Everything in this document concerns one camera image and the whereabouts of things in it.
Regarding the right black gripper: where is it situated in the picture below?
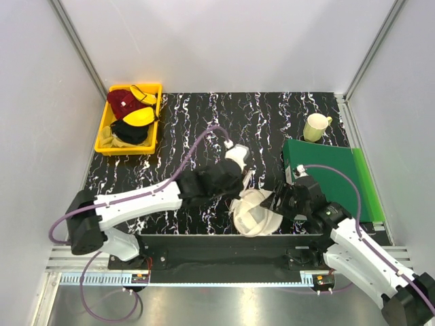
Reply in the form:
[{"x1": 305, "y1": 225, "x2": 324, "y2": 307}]
[{"x1": 259, "y1": 180, "x2": 311, "y2": 220}]

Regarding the white mesh laundry bag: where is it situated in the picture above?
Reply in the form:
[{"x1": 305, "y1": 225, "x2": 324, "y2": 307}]
[{"x1": 230, "y1": 170, "x2": 283, "y2": 238}]

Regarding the mustard yellow bra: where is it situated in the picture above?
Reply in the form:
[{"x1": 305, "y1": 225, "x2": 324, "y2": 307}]
[{"x1": 97, "y1": 126, "x2": 150, "y2": 149}]

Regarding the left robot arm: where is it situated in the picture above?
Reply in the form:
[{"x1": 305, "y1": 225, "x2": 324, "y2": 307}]
[{"x1": 67, "y1": 159, "x2": 245, "y2": 269}]

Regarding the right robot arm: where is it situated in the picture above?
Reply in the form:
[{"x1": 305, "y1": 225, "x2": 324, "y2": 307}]
[{"x1": 260, "y1": 175, "x2": 434, "y2": 325}]

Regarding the black bra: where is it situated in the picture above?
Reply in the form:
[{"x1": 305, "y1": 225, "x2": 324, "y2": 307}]
[{"x1": 110, "y1": 120, "x2": 150, "y2": 145}]

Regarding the bright yellow bra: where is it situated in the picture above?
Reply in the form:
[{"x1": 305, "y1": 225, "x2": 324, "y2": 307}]
[{"x1": 123, "y1": 85, "x2": 158, "y2": 127}]

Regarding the dark red bra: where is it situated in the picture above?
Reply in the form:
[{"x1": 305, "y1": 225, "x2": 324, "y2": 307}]
[{"x1": 107, "y1": 89, "x2": 144, "y2": 120}]

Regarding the pale green mug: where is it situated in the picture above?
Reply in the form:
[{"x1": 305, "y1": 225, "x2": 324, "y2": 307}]
[{"x1": 303, "y1": 113, "x2": 332, "y2": 143}]

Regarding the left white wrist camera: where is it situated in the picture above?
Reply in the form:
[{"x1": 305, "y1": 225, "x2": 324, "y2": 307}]
[{"x1": 225, "y1": 144, "x2": 250, "y2": 171}]

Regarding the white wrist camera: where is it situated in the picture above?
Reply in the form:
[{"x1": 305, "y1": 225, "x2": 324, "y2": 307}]
[
  {"x1": 293, "y1": 164, "x2": 308, "y2": 179},
  {"x1": 225, "y1": 144, "x2": 250, "y2": 171}
]

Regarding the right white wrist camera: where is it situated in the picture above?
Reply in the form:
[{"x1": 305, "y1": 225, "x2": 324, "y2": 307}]
[{"x1": 293, "y1": 164, "x2": 308, "y2": 179}]

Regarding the green ring binder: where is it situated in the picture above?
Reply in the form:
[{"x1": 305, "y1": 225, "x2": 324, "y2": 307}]
[{"x1": 282, "y1": 139, "x2": 385, "y2": 222}]

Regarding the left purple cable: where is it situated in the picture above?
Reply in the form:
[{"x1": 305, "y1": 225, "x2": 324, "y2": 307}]
[{"x1": 49, "y1": 124, "x2": 232, "y2": 322}]

